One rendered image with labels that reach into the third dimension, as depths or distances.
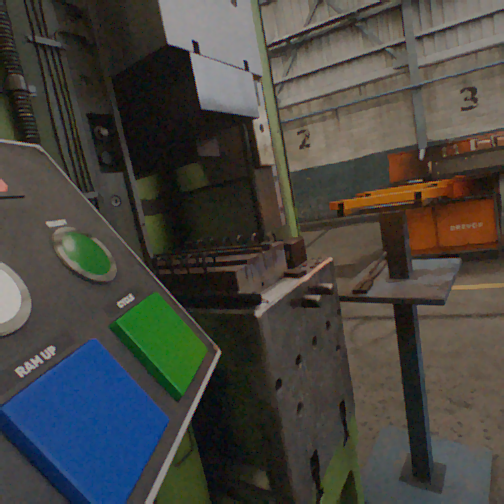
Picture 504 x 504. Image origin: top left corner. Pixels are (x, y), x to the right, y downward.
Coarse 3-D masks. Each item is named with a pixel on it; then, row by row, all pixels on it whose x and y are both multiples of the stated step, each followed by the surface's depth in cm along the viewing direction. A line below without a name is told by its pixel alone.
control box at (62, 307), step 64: (0, 192) 24; (64, 192) 31; (0, 256) 21; (64, 256) 25; (128, 256) 33; (64, 320) 22; (192, 320) 35; (0, 384) 16; (192, 384) 28; (0, 448) 14
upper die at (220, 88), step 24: (168, 72) 60; (192, 72) 58; (216, 72) 63; (240, 72) 70; (120, 96) 68; (144, 96) 65; (168, 96) 62; (192, 96) 59; (216, 96) 62; (240, 96) 69; (144, 120) 66; (168, 120) 63; (192, 120) 65; (216, 120) 69; (240, 120) 73; (144, 144) 79
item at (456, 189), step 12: (456, 180) 82; (468, 180) 81; (480, 180) 80; (492, 180) 79; (408, 192) 90; (432, 192) 86; (444, 192) 85; (456, 192) 84; (468, 192) 82; (480, 192) 81; (492, 192) 79; (336, 204) 103; (348, 204) 101; (360, 204) 98; (372, 204) 96
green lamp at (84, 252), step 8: (64, 240) 26; (72, 240) 27; (80, 240) 28; (88, 240) 29; (64, 248) 26; (72, 248) 27; (80, 248) 27; (88, 248) 28; (96, 248) 29; (72, 256) 26; (80, 256) 27; (88, 256) 27; (96, 256) 28; (104, 256) 29; (80, 264) 26; (88, 264) 27; (96, 264) 28; (104, 264) 29; (88, 272) 26; (96, 272) 27; (104, 272) 28
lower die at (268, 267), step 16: (208, 256) 79; (224, 256) 75; (240, 256) 72; (256, 256) 70; (272, 256) 75; (160, 272) 77; (176, 272) 73; (192, 272) 70; (208, 272) 67; (224, 272) 65; (240, 272) 65; (256, 272) 69; (272, 272) 75; (224, 288) 66; (240, 288) 64; (256, 288) 69
